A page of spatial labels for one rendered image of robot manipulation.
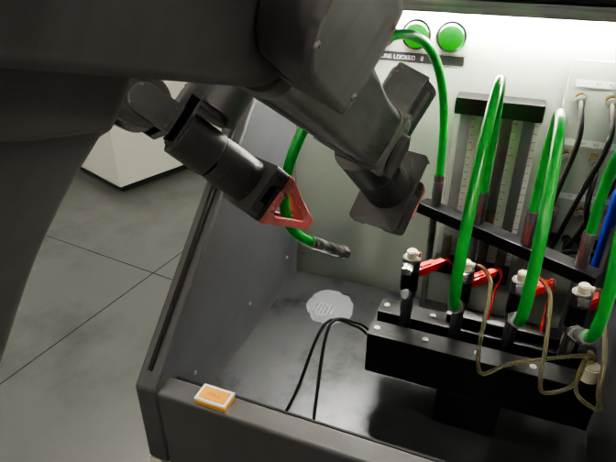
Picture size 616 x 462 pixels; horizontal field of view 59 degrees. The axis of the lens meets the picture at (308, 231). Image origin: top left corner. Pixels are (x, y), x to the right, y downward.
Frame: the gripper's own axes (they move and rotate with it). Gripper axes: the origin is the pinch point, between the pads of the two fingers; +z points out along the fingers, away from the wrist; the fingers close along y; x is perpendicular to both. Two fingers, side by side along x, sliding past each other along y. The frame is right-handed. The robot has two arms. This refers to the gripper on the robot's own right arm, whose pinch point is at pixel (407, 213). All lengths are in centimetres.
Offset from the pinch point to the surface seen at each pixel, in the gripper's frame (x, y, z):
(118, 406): 111, -77, 95
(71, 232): 238, -32, 141
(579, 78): -10.4, 35.0, 17.4
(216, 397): 15.4, -34.1, 1.4
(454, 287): -10.6, -7.7, -3.4
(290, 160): 11.0, -2.1, -14.2
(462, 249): -10.7, -3.9, -6.6
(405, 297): -0.3, -9.2, 12.6
